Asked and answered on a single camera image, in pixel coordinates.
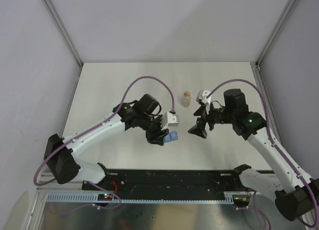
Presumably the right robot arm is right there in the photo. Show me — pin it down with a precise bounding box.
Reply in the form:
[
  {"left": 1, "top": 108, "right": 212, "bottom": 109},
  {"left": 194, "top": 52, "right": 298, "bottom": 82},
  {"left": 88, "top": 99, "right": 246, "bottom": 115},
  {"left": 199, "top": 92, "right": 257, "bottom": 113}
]
[{"left": 188, "top": 89, "right": 319, "bottom": 221}]

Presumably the left aluminium frame post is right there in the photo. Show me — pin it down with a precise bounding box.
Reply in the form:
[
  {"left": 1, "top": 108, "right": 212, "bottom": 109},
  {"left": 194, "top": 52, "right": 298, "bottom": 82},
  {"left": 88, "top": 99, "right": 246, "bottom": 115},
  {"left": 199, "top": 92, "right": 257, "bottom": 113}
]
[{"left": 41, "top": 0, "right": 83, "bottom": 68}]

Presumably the grey cable duct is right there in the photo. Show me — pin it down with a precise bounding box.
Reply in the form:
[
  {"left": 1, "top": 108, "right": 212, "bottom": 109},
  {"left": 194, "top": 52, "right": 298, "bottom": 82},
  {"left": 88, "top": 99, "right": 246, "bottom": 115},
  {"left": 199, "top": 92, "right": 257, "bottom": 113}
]
[{"left": 46, "top": 193, "right": 248, "bottom": 204}]

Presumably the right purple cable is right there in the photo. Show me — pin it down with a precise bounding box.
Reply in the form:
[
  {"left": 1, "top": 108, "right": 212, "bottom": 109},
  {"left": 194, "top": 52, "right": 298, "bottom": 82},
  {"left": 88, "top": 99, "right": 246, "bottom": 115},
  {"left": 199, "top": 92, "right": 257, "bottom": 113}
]
[{"left": 204, "top": 78, "right": 319, "bottom": 228}]

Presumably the right aluminium frame post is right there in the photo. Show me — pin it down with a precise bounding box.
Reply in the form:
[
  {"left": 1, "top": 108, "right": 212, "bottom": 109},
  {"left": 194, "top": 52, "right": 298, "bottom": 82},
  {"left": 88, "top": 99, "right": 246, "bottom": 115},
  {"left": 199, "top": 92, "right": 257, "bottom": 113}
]
[{"left": 255, "top": 0, "right": 300, "bottom": 67}]

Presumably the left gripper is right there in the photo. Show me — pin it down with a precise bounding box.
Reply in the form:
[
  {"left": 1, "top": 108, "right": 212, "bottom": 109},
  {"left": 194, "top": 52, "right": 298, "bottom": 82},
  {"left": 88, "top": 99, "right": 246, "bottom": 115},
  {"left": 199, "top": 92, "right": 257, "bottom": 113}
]
[{"left": 139, "top": 114, "right": 168, "bottom": 146}]

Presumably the clear pill bottle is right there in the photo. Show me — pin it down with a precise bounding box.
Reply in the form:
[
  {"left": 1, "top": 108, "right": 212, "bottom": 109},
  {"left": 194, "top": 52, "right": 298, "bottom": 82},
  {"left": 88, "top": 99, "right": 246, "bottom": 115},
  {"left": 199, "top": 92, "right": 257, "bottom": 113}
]
[{"left": 180, "top": 91, "right": 191, "bottom": 108}]

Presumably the aluminium frame post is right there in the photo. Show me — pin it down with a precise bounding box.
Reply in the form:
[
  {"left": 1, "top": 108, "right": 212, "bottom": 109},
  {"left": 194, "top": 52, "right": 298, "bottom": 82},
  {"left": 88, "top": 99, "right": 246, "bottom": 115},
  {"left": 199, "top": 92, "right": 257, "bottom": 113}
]
[
  {"left": 255, "top": 0, "right": 300, "bottom": 67},
  {"left": 41, "top": 0, "right": 83, "bottom": 68}
]

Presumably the purple cable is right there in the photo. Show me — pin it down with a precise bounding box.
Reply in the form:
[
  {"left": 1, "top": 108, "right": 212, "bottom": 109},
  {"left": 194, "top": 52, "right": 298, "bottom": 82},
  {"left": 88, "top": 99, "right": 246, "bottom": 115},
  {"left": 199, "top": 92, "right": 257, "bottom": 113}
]
[
  {"left": 204, "top": 78, "right": 319, "bottom": 228},
  {"left": 33, "top": 76, "right": 175, "bottom": 216}
]

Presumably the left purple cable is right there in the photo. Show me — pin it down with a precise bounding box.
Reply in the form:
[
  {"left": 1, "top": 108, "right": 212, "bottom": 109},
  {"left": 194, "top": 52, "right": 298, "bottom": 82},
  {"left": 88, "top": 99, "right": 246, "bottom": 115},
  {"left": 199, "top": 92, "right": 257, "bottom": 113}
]
[{"left": 33, "top": 76, "right": 175, "bottom": 216}]

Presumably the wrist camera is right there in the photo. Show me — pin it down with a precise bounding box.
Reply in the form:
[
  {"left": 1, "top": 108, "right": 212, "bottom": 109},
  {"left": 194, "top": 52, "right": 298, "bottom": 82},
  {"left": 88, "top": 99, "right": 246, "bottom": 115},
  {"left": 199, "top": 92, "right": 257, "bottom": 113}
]
[
  {"left": 196, "top": 90, "right": 211, "bottom": 109},
  {"left": 161, "top": 112, "right": 179, "bottom": 130}
]

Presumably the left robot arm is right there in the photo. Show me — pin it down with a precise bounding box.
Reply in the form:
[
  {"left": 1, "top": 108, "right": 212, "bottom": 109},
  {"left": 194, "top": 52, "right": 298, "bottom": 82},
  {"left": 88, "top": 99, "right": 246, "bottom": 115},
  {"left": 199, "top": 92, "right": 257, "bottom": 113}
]
[{"left": 44, "top": 94, "right": 169, "bottom": 190}]

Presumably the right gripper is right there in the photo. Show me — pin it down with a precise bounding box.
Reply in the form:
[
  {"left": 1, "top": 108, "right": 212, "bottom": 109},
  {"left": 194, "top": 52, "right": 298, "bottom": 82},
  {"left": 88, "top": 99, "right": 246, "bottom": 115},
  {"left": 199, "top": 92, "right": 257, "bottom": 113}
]
[{"left": 188, "top": 101, "right": 235, "bottom": 138}]

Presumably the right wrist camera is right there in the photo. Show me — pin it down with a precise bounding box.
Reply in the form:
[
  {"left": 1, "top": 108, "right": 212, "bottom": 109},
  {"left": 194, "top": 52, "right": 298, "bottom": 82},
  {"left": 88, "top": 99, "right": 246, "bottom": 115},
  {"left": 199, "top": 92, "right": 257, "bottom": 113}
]
[{"left": 196, "top": 90, "right": 211, "bottom": 109}]

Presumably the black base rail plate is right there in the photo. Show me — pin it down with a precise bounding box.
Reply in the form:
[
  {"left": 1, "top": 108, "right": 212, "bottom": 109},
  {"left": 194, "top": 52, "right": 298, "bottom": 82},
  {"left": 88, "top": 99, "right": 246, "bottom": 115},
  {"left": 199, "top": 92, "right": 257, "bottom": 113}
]
[{"left": 82, "top": 169, "right": 245, "bottom": 200}]

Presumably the blue pill organizer box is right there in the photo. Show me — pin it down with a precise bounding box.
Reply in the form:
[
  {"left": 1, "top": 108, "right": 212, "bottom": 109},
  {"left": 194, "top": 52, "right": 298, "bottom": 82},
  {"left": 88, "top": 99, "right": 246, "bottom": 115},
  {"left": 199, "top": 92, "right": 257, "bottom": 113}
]
[{"left": 163, "top": 131, "right": 178, "bottom": 143}]

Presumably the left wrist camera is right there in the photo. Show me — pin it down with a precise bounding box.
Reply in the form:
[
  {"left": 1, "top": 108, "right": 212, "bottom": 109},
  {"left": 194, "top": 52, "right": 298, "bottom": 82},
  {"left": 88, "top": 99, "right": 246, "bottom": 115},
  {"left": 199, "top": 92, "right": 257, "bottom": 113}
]
[{"left": 161, "top": 112, "right": 179, "bottom": 130}]

